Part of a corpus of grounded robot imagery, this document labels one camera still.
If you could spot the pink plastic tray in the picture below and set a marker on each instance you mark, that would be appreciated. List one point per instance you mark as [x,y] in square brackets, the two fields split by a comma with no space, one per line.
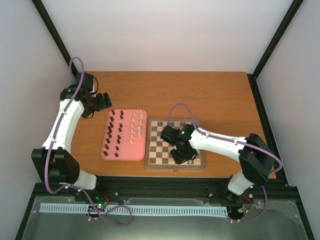
[127,151]

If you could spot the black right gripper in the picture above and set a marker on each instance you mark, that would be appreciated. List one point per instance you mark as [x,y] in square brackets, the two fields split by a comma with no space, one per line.
[178,160]

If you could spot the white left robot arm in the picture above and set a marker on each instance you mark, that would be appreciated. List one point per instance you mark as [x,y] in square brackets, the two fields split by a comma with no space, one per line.
[53,161]

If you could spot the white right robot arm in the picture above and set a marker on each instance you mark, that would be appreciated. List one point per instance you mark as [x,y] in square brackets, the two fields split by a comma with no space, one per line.
[252,153]

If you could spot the wooden chess board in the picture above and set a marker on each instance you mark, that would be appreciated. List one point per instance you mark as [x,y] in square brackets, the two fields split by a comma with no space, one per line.
[157,156]

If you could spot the light blue cable duct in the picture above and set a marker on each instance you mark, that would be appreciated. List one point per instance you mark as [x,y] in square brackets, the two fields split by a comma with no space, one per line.
[136,210]

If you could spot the black aluminium frame rail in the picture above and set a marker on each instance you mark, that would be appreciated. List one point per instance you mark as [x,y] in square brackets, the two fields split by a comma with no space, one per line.
[195,188]

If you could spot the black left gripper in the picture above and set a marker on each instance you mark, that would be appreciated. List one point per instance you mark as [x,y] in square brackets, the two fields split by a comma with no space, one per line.
[102,104]

